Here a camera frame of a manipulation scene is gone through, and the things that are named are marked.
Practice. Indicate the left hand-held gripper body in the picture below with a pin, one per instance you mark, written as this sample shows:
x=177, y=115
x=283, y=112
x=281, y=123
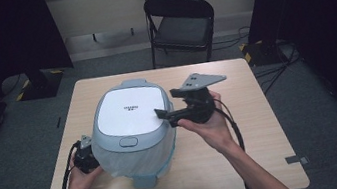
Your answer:
x=85, y=159

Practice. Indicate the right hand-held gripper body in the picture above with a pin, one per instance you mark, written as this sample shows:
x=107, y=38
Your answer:
x=198, y=106

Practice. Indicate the white and blue-grey trash can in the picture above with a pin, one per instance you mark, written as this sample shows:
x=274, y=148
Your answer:
x=129, y=114

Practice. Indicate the translucent plastic bin liner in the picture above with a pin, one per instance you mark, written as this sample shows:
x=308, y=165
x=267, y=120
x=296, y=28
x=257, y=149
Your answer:
x=139, y=162

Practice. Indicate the person's left hand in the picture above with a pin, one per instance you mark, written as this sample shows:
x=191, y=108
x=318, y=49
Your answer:
x=79, y=185

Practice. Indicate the person's right hand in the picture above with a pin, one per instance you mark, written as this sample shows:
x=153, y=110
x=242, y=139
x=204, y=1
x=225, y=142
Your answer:
x=215, y=131

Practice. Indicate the black folding chair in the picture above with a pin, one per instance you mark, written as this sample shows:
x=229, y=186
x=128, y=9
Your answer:
x=183, y=30

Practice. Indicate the black stand base striped tape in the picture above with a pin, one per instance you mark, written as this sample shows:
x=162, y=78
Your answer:
x=261, y=53
x=42, y=86

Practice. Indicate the grey tape strip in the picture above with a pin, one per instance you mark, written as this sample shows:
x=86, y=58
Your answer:
x=296, y=159

